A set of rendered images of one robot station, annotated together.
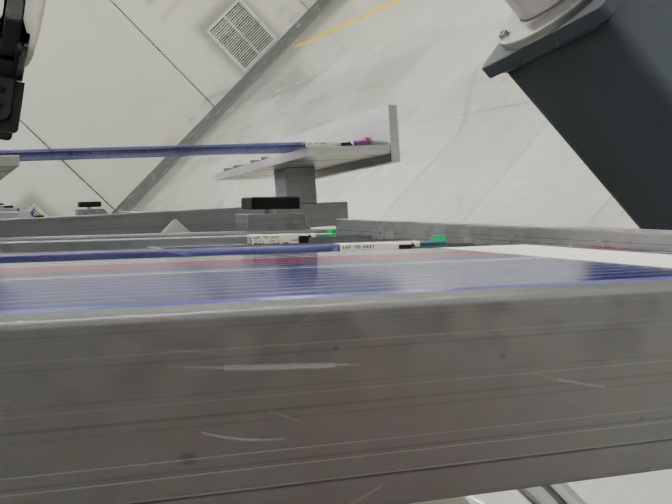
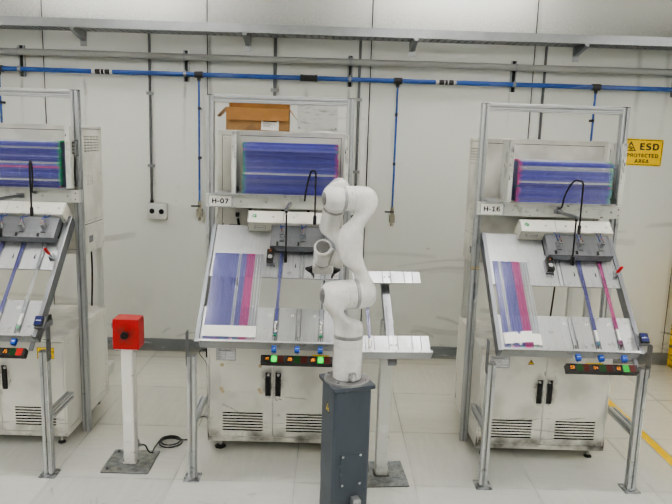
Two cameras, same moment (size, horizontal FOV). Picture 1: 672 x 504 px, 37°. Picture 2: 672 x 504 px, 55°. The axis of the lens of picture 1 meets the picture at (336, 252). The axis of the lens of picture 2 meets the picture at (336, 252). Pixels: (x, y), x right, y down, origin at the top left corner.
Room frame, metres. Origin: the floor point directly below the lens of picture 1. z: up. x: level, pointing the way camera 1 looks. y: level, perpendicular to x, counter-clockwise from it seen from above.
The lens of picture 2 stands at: (1.59, -2.93, 1.68)
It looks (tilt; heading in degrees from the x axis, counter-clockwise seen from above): 10 degrees down; 102
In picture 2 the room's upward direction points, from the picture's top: 2 degrees clockwise
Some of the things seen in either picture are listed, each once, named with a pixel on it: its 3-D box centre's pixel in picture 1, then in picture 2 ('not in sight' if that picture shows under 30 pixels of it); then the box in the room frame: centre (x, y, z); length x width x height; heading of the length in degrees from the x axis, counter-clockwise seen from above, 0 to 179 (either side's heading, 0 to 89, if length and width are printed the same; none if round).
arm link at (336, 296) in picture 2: not in sight; (341, 308); (1.08, -0.41, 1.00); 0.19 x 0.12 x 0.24; 31
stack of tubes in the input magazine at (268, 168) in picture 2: not in sight; (290, 168); (0.60, 0.42, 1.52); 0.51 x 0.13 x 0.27; 13
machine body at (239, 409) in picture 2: not in sight; (277, 376); (0.52, 0.53, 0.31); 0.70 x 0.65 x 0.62; 13
